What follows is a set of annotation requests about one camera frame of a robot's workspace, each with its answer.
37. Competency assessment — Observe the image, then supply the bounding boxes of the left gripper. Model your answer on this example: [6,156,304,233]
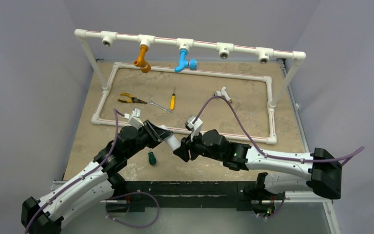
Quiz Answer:
[125,120,171,159]

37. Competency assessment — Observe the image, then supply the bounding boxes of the white remote control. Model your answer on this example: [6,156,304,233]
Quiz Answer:
[159,125,181,152]

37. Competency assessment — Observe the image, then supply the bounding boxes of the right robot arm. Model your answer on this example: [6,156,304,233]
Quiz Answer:
[172,130,342,200]

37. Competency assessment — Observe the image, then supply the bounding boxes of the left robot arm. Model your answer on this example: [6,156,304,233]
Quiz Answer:
[21,120,181,234]

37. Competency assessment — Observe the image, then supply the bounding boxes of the silver wrench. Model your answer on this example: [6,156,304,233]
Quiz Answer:
[149,100,172,114]

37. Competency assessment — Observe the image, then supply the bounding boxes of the green stubby screwdriver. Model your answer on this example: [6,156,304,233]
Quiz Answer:
[148,148,157,166]

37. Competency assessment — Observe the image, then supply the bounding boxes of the yellow screwdriver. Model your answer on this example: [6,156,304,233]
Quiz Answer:
[169,87,176,111]

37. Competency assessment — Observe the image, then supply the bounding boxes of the white plastic faucet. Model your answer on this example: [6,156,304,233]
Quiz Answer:
[213,86,232,103]

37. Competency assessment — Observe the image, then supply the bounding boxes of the orange plastic faucet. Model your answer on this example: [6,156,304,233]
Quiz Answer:
[133,45,151,73]

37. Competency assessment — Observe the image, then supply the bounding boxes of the blue plastic faucet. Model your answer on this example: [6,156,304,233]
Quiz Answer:
[174,49,199,73]

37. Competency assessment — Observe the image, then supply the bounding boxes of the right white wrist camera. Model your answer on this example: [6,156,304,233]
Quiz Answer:
[185,116,203,142]

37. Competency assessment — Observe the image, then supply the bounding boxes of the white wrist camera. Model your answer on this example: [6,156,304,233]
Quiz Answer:
[185,116,203,142]
[124,108,144,129]

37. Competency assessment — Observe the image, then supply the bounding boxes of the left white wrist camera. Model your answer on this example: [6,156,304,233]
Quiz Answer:
[124,108,144,129]

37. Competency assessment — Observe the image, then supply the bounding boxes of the yellow handled pliers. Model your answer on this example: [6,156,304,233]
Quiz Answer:
[117,92,147,104]

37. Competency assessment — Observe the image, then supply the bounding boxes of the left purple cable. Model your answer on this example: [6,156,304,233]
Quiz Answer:
[24,109,126,234]

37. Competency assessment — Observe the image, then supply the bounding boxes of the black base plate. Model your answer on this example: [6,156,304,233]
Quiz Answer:
[105,181,285,215]

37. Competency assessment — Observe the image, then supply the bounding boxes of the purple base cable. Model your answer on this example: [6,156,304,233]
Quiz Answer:
[105,192,160,229]

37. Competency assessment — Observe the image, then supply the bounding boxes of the white PVC pipe frame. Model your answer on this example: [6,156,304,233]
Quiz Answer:
[74,29,306,145]

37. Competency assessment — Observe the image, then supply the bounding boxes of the aluminium rail frame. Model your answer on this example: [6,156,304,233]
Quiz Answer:
[40,58,341,234]

